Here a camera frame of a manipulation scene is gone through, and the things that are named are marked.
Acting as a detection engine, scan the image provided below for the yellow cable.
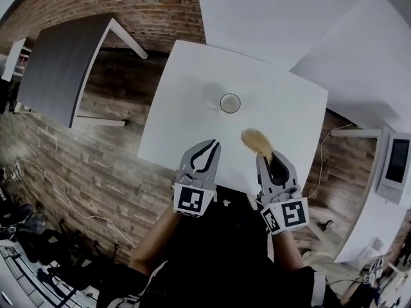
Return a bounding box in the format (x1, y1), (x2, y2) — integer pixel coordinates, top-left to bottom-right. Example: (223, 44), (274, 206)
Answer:
(304, 123), (354, 201)

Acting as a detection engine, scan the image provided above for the person's left forearm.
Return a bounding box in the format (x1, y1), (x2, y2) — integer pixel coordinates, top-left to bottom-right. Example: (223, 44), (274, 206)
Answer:
(128, 207), (181, 276)

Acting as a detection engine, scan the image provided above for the another person's forearm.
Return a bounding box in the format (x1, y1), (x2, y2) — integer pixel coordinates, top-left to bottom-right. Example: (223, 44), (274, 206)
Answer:
(339, 280), (365, 305)

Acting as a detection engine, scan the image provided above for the black office chair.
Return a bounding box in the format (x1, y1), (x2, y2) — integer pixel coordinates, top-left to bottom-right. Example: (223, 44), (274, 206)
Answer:
(0, 202), (37, 237)
(30, 218), (101, 289)

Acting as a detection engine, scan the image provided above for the white floor cable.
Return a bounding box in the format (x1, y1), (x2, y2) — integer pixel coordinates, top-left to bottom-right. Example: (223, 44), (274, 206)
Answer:
(12, 158), (137, 250)

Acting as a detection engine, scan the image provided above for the person's right forearm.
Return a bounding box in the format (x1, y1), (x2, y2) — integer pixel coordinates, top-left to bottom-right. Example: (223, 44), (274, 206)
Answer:
(272, 229), (304, 270)

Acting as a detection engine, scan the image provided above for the yellow fuzzy sponge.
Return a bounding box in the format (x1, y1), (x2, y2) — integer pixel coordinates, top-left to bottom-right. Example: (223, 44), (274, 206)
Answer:
(241, 128), (275, 160)

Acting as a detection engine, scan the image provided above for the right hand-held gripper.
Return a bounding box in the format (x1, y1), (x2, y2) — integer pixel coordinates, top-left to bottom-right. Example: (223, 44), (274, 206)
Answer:
(255, 151), (310, 236)

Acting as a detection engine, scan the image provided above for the person's black shirt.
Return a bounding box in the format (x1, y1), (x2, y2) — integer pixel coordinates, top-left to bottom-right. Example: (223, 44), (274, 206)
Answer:
(96, 184), (329, 308)

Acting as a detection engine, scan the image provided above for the dark grey table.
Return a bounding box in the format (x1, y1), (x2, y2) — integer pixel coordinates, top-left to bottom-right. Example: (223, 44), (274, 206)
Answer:
(15, 12), (149, 130)

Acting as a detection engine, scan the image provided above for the white appliance with dark screen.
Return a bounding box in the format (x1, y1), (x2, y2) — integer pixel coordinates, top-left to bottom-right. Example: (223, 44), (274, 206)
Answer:
(374, 126), (411, 205)

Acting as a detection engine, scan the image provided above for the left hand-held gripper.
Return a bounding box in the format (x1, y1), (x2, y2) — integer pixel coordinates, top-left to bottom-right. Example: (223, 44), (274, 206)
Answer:
(171, 139), (222, 219)

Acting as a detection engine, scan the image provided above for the person's beige trouser leg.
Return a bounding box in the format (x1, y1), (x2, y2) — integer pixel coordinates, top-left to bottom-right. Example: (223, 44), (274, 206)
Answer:
(301, 219), (354, 271)

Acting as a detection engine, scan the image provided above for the white cup with dark rim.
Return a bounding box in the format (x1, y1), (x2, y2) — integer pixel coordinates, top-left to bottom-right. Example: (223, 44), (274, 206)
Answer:
(218, 93), (241, 116)

